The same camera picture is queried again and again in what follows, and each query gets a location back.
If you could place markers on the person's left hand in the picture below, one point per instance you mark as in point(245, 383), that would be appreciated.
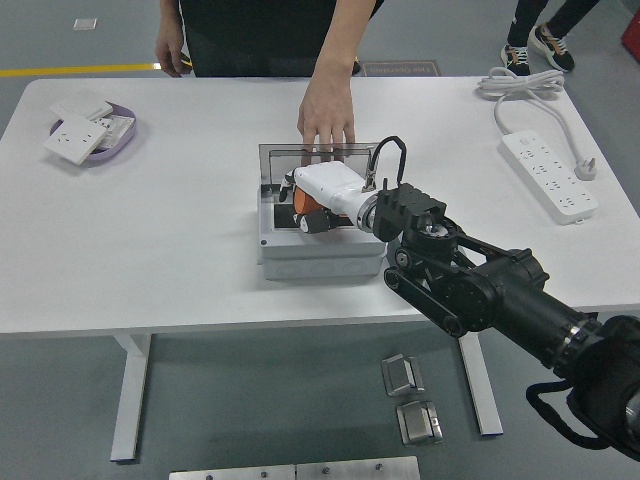
point(327, 110)

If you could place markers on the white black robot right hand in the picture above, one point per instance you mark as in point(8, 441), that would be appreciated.
point(327, 182)

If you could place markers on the printed paper packet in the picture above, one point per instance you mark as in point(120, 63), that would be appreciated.
point(119, 127)

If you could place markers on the person's right hand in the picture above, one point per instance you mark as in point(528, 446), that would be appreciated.
point(170, 55)

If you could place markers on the red object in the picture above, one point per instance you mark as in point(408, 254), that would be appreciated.
point(631, 30)

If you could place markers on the person's left forearm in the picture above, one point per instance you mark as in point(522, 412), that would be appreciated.
point(345, 45)

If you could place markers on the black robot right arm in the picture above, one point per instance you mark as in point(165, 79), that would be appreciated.
point(500, 290)

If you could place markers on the white plain switch panel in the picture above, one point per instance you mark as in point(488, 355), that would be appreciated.
point(80, 106)

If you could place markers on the person with orange-trimmed shoes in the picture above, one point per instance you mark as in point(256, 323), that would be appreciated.
point(525, 25)

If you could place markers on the person's right forearm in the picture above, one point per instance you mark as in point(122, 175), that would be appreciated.
point(168, 17)

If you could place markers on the white power strip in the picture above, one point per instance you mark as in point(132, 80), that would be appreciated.
point(545, 175)

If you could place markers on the metal floor bracket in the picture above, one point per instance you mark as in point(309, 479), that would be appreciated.
point(417, 425)
point(400, 375)

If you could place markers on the brown floor sign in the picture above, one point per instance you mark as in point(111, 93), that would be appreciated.
point(400, 68)

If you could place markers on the small metal floor square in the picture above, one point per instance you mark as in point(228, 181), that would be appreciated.
point(85, 24)

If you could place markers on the grey metal plate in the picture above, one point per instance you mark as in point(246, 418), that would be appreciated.
point(230, 474)
point(357, 469)

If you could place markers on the orange cylinder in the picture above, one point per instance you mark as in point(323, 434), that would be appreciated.
point(305, 200)

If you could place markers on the grey junction box with lid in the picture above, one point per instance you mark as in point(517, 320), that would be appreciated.
point(320, 255)

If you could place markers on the white five-hole socket panel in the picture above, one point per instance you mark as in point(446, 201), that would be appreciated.
point(75, 140)

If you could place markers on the purple oval tray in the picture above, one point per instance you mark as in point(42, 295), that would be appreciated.
point(128, 111)

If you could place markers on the white table leg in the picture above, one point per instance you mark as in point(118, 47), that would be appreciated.
point(482, 395)
point(131, 400)

